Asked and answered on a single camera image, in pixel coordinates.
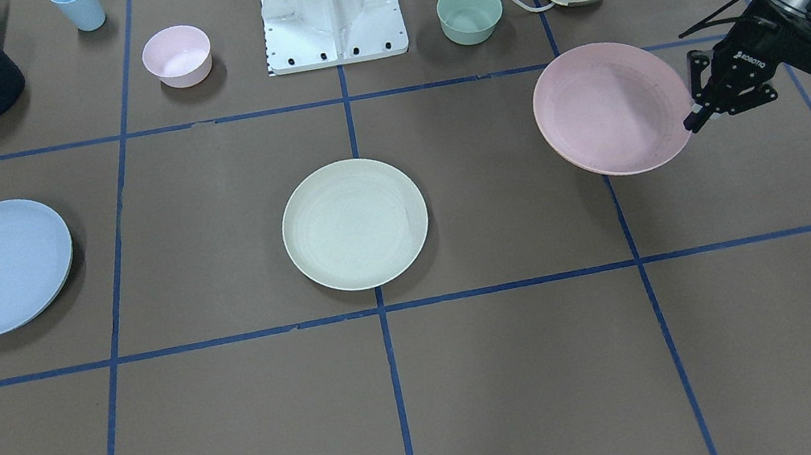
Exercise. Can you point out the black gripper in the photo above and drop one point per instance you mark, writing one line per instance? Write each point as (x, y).
(758, 45)

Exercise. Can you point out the pink plate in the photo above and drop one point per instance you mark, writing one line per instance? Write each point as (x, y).
(612, 109)

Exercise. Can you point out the green bowl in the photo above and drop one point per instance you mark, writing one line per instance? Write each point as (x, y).
(468, 22)

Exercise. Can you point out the cream white plate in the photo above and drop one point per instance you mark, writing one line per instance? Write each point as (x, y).
(355, 224)

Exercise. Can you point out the pink bowl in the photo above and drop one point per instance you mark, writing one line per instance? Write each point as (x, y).
(179, 56)

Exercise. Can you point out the light blue cup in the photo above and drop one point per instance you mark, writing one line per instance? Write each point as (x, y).
(86, 15)

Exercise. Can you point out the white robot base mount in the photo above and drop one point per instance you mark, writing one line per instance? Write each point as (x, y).
(307, 35)

